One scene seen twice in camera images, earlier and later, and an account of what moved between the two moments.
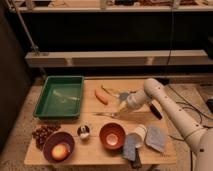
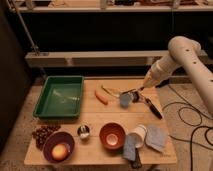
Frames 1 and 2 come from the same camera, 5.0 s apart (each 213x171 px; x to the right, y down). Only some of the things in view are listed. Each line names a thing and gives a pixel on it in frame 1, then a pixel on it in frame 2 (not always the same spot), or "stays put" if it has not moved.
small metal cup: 83,131 stays put
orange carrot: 101,97 stays put
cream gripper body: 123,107 -> 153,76
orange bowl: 112,136 stays put
